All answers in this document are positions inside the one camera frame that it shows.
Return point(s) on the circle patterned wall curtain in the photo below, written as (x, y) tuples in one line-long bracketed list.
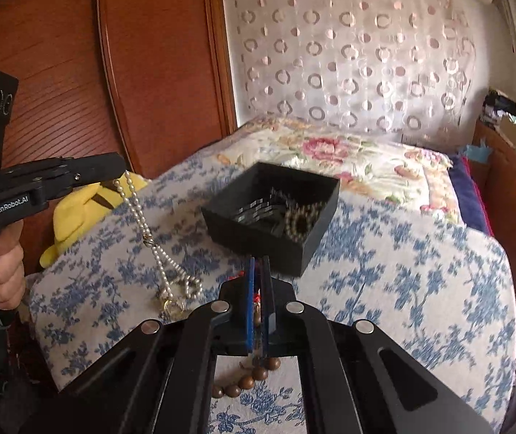
[(352, 63)]

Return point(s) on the pile of clothes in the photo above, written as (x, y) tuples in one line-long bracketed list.
[(497, 106)]

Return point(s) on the black box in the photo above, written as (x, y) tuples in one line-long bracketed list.
[(258, 244)]

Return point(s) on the wooden cabinet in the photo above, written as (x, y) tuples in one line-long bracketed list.
[(511, 199)]

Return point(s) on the dark metal bangles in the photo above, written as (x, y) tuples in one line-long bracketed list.
[(258, 212)]

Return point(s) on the dark blue blanket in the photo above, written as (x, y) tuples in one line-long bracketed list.
[(465, 199)]

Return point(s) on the blue floral bedspread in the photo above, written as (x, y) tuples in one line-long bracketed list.
[(398, 289)]

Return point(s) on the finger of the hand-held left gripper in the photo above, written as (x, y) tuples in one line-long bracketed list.
[(86, 163), (86, 179)]

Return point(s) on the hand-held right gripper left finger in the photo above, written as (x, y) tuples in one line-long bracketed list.
[(251, 312)]

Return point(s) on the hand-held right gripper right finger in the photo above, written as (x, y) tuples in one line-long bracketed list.
[(267, 312)]

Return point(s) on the cardboard box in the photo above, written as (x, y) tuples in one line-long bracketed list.
[(513, 133)]

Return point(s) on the yellow plush toy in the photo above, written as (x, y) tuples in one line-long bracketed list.
[(77, 217)]

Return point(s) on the pink floral quilt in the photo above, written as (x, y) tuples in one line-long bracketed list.
[(352, 153)]

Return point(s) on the teal cloth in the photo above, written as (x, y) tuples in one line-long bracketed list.
[(474, 153)]

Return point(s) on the red blanket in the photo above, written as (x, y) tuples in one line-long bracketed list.
[(484, 212)]

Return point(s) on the wooden wardrobe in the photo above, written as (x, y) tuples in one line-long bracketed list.
[(158, 77)]

